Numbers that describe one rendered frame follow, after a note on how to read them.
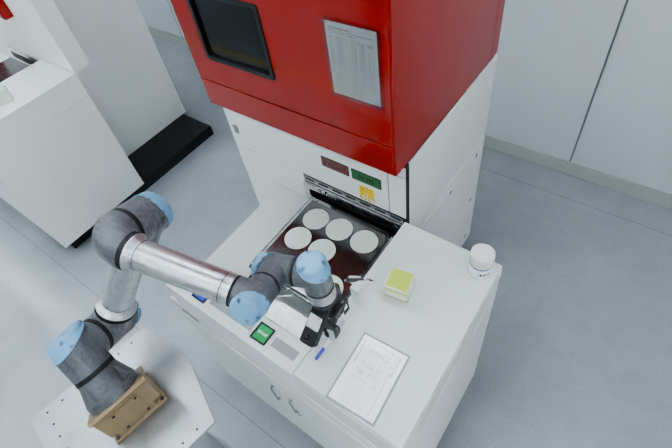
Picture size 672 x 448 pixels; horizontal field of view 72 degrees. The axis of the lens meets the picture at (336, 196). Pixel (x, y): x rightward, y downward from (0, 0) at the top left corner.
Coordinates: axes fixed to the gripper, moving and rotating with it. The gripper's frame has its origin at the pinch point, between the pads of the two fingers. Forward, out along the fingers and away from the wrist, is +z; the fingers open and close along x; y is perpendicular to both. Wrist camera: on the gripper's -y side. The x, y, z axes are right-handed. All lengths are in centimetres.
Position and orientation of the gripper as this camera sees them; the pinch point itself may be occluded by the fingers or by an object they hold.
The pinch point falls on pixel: (329, 337)
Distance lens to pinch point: 138.6
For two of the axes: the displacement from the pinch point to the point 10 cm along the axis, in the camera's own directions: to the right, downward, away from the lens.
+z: 1.4, 6.8, 7.2
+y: 5.7, -6.5, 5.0
